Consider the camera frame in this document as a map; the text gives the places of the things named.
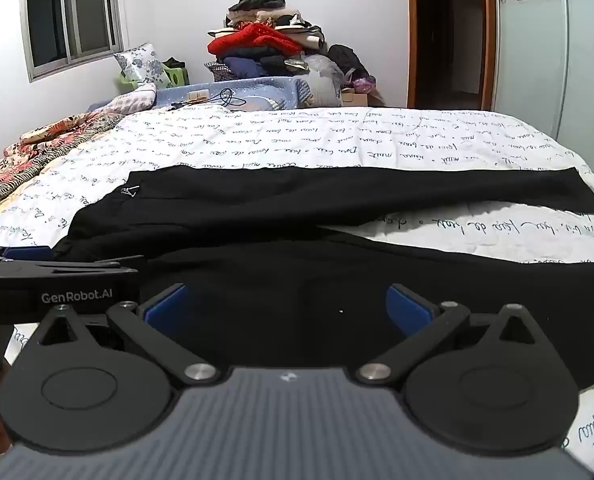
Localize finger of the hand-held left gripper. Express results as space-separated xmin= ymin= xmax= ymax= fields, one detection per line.
xmin=0 ymin=244 xmax=56 ymax=263
xmin=47 ymin=254 xmax=146 ymax=273

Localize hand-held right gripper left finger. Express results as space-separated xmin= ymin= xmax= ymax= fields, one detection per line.
xmin=38 ymin=283 xmax=223 ymax=391

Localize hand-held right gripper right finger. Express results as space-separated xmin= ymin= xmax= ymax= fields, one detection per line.
xmin=354 ymin=283 xmax=545 ymax=391

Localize black pants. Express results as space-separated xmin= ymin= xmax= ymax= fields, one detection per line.
xmin=52 ymin=167 xmax=594 ymax=396

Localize red floral blanket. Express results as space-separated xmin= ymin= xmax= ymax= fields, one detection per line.
xmin=0 ymin=110 xmax=128 ymax=220

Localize pink checked blanket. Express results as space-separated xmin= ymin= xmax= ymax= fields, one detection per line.
xmin=88 ymin=82 xmax=158 ymax=116

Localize white script-printed bedspread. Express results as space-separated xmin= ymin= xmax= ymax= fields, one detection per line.
xmin=0 ymin=106 xmax=594 ymax=476

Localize green plastic basket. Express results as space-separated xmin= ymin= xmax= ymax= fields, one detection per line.
xmin=118 ymin=57 xmax=188 ymax=94

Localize grey floral pillow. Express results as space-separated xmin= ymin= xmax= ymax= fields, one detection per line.
xmin=113 ymin=42 xmax=171 ymax=92

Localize cardboard box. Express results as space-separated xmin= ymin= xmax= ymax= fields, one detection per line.
xmin=341 ymin=86 xmax=374 ymax=108

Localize blue quilted mat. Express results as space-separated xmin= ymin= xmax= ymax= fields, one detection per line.
xmin=88 ymin=76 xmax=314 ymax=111

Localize clear plastic bag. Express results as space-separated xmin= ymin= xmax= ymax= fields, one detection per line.
xmin=303 ymin=54 xmax=347 ymax=107

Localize sliding glass window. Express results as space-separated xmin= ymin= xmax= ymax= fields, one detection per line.
xmin=19 ymin=0 xmax=124 ymax=83

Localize pile of clothes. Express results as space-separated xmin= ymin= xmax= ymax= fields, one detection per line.
xmin=204 ymin=0 xmax=373 ymax=108

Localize frosted flowered glass wardrobe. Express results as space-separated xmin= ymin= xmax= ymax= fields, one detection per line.
xmin=492 ymin=0 xmax=594 ymax=163

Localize wooden shelf unit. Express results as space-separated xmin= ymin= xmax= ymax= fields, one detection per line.
xmin=405 ymin=0 xmax=498 ymax=111

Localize black cable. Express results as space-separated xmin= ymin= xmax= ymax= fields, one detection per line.
xmin=173 ymin=88 xmax=248 ymax=110

